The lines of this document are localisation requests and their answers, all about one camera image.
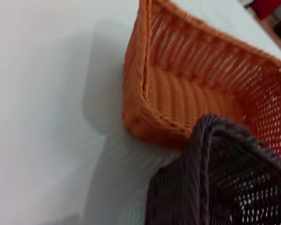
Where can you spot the red background object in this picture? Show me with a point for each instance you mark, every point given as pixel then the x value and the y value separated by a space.
pixel 263 8

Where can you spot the dark brown woven basket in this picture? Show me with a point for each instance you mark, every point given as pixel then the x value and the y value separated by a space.
pixel 201 178

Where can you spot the orange woven basket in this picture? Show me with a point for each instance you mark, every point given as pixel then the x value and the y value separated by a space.
pixel 178 93

